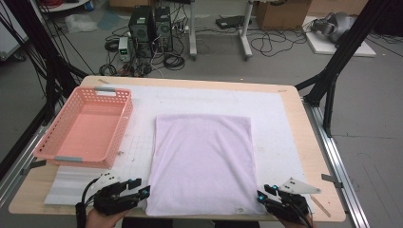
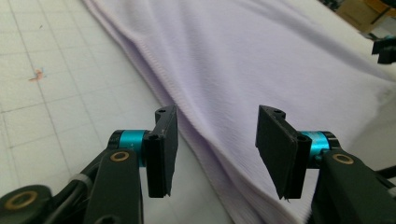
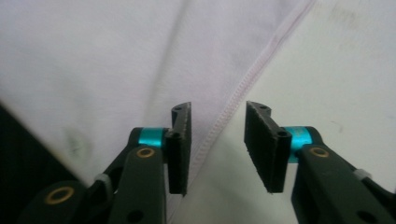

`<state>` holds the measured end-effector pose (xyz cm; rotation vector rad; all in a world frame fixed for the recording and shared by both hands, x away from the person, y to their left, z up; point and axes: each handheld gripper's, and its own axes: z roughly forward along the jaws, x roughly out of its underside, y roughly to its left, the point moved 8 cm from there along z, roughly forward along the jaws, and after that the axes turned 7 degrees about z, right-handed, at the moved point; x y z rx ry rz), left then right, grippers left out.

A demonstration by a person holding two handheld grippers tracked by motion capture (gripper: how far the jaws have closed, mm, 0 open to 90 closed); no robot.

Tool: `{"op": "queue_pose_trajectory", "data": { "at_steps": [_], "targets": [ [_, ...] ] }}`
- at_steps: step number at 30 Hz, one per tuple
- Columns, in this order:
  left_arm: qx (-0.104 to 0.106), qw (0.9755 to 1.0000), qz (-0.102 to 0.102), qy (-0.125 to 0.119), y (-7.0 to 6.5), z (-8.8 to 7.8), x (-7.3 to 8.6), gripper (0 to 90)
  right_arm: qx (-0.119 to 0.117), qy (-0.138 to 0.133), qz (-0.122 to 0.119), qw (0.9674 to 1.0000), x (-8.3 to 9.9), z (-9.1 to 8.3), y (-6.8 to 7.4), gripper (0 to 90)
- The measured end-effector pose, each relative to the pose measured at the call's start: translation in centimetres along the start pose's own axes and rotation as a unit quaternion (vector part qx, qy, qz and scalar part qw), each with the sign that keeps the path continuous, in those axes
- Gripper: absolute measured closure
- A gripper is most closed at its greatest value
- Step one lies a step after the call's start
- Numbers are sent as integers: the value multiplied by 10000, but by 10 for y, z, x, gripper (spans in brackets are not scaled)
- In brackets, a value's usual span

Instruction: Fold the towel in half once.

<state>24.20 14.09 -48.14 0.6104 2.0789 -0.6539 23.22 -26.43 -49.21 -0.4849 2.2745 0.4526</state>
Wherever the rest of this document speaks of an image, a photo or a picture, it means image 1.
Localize pink plastic basket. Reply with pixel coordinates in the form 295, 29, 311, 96
32, 85, 134, 169

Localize white round table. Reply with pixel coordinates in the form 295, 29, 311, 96
37, 0, 91, 13

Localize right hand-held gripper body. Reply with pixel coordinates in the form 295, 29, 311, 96
264, 177, 321, 224

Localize black metal frame stand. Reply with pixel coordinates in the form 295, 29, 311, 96
294, 0, 403, 138
0, 0, 89, 181

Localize person's left hand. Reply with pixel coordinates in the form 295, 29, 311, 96
85, 208, 131, 228

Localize white cabinet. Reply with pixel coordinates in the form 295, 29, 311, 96
0, 0, 29, 61

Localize white floor board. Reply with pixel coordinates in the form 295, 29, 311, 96
302, 15, 377, 58

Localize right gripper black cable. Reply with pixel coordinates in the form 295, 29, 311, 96
291, 199, 315, 228

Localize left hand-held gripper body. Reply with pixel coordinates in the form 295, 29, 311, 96
89, 172, 142, 217

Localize aluminium rail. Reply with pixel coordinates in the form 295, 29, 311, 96
302, 98, 371, 228
0, 124, 48, 208

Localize large black computer tower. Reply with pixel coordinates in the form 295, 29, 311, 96
127, 5, 156, 60

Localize lilac patterned cloth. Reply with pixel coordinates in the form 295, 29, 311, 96
145, 113, 265, 218

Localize white desk leg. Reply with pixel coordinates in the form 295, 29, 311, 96
239, 0, 255, 61
188, 0, 198, 61

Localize flat black device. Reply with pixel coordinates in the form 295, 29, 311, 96
215, 14, 253, 30

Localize grey metal bracket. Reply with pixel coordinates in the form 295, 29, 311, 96
20, 159, 48, 176
321, 173, 345, 189

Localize clear plastic bag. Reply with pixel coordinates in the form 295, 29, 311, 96
65, 12, 99, 34

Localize grey bench power supply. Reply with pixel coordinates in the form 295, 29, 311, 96
118, 36, 131, 64

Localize person's right hand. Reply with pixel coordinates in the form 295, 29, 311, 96
278, 218, 315, 228

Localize loose black floor cables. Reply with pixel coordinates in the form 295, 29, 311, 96
250, 28, 308, 58

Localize large cardboard box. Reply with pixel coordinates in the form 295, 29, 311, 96
255, 0, 313, 31

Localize small black computer tower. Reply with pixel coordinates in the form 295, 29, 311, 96
153, 6, 174, 53

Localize grey robot head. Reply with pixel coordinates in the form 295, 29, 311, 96
310, 11, 357, 44

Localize coiled black cable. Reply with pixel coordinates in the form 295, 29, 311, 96
163, 51, 186, 71

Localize white foam mat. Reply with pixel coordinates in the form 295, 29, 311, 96
44, 84, 316, 215

